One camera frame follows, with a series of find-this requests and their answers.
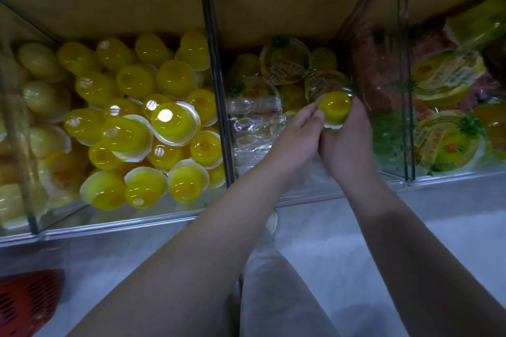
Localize single yellow jelly cup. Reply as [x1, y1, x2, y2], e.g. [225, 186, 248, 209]
[318, 90, 354, 130]

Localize person's left hand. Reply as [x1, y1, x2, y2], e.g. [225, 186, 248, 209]
[265, 100, 327, 185]

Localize dark red object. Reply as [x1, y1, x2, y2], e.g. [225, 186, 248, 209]
[0, 270, 64, 337]

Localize pile of pastel jelly cups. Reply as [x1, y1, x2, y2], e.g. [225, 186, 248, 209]
[225, 35, 357, 176]

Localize person's right hand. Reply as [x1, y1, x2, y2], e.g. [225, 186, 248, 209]
[316, 96, 377, 193]

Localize pile of pale yellow jelly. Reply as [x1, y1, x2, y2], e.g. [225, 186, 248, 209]
[0, 41, 88, 231]

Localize pile of yellow jelly cups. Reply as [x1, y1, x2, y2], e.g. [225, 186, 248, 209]
[55, 30, 230, 211]

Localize person's right forearm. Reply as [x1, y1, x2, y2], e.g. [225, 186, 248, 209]
[344, 175, 506, 337]

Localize person's left forearm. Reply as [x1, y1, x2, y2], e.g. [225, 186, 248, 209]
[71, 163, 317, 337]

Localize light grey shorts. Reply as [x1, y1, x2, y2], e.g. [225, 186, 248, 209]
[229, 238, 341, 337]

